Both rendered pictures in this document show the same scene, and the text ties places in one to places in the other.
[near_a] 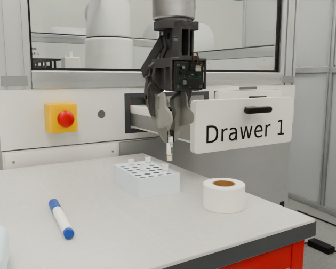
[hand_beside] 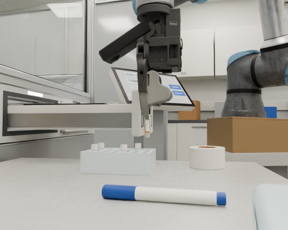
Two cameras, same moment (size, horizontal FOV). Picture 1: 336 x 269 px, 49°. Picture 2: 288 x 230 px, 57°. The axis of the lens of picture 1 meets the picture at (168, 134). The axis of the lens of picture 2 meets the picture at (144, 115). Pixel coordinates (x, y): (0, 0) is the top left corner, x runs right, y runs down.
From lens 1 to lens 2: 0.56 m
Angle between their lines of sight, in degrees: 52
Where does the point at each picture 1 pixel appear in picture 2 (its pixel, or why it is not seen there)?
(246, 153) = (76, 157)
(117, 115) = not seen: outside the picture
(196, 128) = (139, 113)
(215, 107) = not seen: hidden behind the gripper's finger
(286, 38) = (90, 69)
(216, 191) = (217, 150)
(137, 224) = (215, 185)
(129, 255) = not seen: outside the picture
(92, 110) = not seen: outside the picture
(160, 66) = (160, 44)
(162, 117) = (153, 93)
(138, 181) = (147, 156)
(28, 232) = (174, 218)
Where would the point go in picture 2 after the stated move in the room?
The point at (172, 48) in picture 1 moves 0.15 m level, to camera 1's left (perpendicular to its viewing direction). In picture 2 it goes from (167, 31) to (109, 4)
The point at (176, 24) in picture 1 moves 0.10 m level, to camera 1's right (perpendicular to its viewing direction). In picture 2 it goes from (174, 11) to (199, 26)
